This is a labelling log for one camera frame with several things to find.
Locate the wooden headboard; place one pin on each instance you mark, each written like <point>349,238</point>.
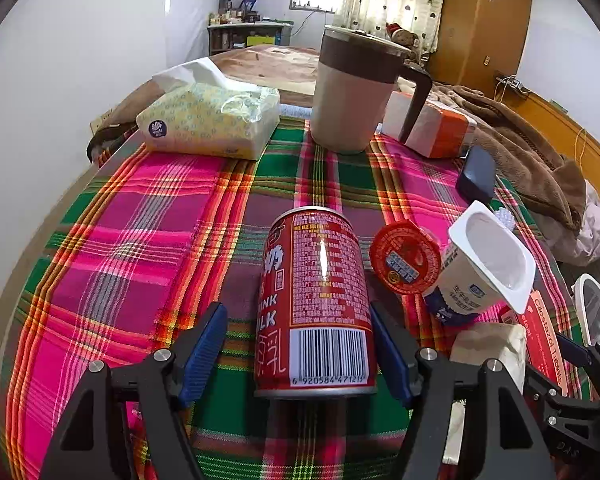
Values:
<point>570,130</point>

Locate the pink bed sheet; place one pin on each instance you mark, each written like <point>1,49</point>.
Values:
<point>597,230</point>

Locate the white yogurt cup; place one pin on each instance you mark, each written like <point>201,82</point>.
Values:
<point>480,280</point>

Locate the plaid tablecloth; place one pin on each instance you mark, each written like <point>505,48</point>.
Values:
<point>130,260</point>

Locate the yellow tissue pack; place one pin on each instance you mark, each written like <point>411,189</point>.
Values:
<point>210,120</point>

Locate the jelly cup red lid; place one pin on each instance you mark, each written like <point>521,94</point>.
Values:
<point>405,257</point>

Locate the wooden wardrobe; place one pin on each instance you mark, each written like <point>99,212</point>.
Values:
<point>480,20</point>

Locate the cluttered desk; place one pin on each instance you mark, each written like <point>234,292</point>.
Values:
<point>245,37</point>

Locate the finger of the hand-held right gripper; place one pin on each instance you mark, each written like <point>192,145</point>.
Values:
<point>555,390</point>
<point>577,353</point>

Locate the power strip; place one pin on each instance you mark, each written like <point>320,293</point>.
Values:
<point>511,83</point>

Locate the dark blue glasses case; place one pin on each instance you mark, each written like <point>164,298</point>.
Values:
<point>477,172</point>

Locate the orange white box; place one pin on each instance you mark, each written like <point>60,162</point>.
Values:
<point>430,127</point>

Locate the red drink can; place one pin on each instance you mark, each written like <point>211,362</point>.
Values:
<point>315,300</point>

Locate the brown fleece blanket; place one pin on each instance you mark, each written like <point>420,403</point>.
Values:
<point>525,160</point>

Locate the crumpled white paper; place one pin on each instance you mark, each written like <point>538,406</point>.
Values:
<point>490,350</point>

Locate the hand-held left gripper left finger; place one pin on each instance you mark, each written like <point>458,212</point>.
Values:
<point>205,350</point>

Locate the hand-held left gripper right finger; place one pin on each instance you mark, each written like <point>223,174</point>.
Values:
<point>390,355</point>

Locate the long red medicine box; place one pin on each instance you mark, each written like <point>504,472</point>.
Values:
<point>547,340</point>

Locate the beige brown mug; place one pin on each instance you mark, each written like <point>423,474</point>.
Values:
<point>352,95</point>

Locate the beige patterned blanket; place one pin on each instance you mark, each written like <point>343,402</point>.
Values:
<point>270,67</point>

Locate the brown teddy bear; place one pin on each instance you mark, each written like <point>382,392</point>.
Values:
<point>405,40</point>

